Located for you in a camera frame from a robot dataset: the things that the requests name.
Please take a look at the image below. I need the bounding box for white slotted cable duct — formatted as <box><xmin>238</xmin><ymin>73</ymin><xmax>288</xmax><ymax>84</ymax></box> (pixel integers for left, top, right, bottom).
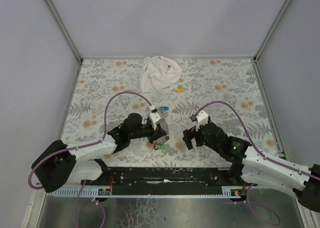
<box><xmin>47</xmin><ymin>186</ymin><xmax>111</xmax><ymax>198</ymax></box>

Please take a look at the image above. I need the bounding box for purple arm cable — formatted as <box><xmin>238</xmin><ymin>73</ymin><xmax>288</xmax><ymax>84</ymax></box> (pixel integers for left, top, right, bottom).
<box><xmin>27</xmin><ymin>91</ymin><xmax>157</xmax><ymax>190</ymax></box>
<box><xmin>192</xmin><ymin>100</ymin><xmax>320</xmax><ymax>181</ymax></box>

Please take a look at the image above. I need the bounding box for key with red tag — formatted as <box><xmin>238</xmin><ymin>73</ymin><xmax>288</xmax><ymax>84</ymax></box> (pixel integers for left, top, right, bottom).
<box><xmin>153</xmin><ymin>143</ymin><xmax>161</xmax><ymax>150</ymax></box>

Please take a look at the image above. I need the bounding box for floral patterned table mat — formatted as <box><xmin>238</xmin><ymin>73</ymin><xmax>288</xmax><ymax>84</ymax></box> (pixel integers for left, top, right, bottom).
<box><xmin>61</xmin><ymin>58</ymin><xmax>278</xmax><ymax>168</ymax></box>

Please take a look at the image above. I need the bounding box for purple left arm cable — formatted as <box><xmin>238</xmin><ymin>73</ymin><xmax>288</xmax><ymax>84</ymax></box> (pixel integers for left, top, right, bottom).
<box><xmin>27</xmin><ymin>91</ymin><xmax>157</xmax><ymax>190</ymax></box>

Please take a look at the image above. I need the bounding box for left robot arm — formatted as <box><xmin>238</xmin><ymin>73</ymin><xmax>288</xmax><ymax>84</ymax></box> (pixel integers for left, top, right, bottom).
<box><xmin>30</xmin><ymin>111</ymin><xmax>169</xmax><ymax>193</ymax></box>

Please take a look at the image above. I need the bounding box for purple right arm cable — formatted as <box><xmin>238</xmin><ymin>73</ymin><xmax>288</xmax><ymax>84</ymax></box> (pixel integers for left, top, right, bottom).
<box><xmin>192</xmin><ymin>100</ymin><xmax>320</xmax><ymax>181</ymax></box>

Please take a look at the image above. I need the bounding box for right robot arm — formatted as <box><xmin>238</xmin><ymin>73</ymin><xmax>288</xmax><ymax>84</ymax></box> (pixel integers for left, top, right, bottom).
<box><xmin>182</xmin><ymin>122</ymin><xmax>320</xmax><ymax>213</ymax></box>

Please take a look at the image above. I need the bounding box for crumpled white cloth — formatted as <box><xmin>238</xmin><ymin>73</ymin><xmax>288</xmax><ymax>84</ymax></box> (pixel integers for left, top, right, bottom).
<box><xmin>139</xmin><ymin>56</ymin><xmax>182</xmax><ymax>93</ymax></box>

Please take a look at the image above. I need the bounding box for key with yellow tag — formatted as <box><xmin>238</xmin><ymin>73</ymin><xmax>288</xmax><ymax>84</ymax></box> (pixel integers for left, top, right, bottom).
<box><xmin>173</xmin><ymin>85</ymin><xmax>183</xmax><ymax>93</ymax></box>

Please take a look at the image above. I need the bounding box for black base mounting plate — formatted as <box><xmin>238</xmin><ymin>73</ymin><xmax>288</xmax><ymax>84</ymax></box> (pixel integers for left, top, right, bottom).
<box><xmin>81</xmin><ymin>167</ymin><xmax>247</xmax><ymax>196</ymax></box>

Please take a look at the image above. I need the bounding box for key with blue tag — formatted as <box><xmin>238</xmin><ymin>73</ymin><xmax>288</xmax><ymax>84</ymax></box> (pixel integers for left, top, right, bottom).
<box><xmin>160</xmin><ymin>106</ymin><xmax>169</xmax><ymax>111</ymax></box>

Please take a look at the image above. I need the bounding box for blue keyring holder with rings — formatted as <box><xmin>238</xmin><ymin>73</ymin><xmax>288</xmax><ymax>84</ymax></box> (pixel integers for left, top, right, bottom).
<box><xmin>151</xmin><ymin>118</ymin><xmax>169</xmax><ymax>144</ymax></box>

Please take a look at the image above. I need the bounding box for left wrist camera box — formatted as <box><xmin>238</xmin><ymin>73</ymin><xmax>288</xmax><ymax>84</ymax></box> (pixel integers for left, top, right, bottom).
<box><xmin>148</xmin><ymin>112</ymin><xmax>164</xmax><ymax>126</ymax></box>

